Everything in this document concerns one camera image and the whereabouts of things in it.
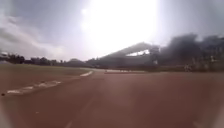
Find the grandstand building with slanted roof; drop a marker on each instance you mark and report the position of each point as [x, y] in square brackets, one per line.
[130, 56]

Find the pale worn track kerb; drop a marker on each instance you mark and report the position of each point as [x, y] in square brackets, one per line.
[40, 84]

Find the group of dark trees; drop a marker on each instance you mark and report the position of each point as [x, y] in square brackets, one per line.
[190, 50]

